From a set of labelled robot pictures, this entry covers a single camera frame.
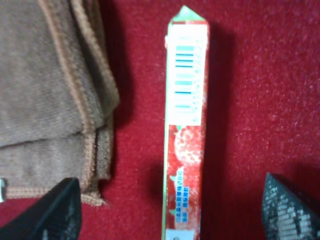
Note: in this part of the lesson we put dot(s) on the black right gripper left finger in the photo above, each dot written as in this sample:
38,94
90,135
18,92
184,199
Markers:
55,216

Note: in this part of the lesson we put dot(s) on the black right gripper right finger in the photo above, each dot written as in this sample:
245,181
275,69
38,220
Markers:
287,212

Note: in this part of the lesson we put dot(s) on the green red candy box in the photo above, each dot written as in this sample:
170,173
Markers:
186,99

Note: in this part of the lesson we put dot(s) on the red table cloth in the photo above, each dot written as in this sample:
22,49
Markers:
263,115

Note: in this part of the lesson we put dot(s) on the folded brown towel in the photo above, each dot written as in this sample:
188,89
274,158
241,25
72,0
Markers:
57,97

